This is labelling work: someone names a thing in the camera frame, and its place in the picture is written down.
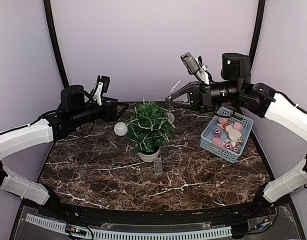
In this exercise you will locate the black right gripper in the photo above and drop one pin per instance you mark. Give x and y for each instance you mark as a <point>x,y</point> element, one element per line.
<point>194,88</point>

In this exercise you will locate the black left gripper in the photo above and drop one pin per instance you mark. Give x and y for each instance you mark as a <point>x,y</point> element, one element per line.
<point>113,116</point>

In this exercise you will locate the clear string light garland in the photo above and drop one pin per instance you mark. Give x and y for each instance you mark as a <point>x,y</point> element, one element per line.
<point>120,129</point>

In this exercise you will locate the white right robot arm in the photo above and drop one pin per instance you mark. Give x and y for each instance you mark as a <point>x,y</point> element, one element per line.
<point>290,116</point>

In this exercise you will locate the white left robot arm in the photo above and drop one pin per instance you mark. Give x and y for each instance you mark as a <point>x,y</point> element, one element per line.
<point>20,139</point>

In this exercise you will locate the small green christmas tree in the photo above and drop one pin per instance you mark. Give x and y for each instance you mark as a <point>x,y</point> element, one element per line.
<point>149,127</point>

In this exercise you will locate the white tree pot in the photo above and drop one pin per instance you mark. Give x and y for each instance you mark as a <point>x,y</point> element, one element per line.
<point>149,157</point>

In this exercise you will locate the pink bow ornament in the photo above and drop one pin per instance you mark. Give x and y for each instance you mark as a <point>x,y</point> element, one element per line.
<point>222,122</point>

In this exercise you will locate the blue plastic basket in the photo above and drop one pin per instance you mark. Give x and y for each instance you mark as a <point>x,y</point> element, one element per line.
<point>226,134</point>

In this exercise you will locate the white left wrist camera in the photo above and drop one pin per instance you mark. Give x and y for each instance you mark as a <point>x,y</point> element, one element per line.
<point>101,86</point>

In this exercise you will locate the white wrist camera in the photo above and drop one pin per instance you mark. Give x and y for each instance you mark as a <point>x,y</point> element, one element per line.
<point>101,86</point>
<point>197,68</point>

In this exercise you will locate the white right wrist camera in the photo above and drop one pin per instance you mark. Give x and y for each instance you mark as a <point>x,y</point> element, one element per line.
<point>197,68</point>

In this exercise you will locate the white cable duct strip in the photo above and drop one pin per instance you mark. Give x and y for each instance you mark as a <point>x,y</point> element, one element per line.
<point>90,233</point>

